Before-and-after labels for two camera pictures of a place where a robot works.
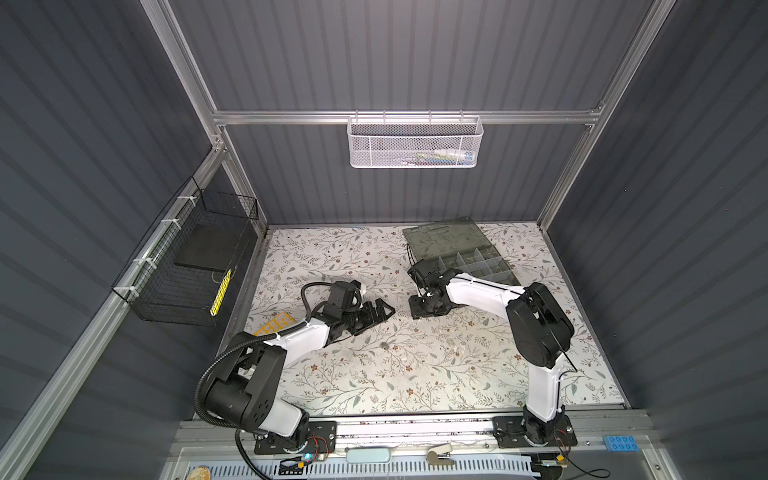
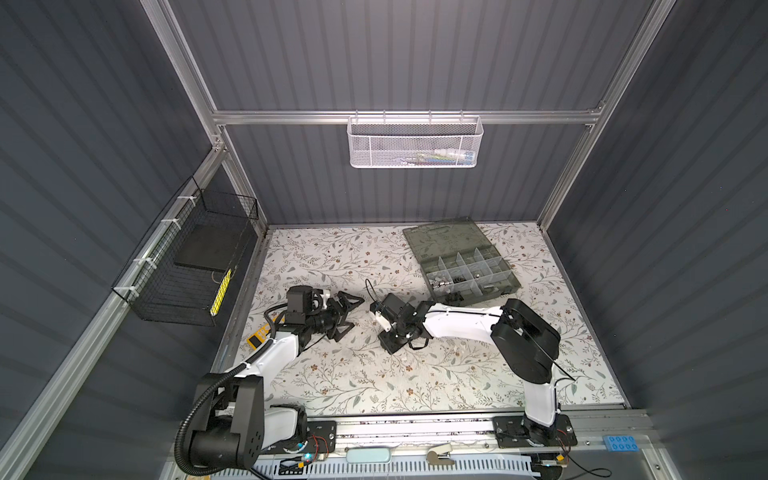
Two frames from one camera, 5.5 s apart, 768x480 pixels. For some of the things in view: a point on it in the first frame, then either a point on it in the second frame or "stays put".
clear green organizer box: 461,248 stays put
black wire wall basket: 179,276 stays put
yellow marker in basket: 220,292 stays put
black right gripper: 413,302 -> 388,346
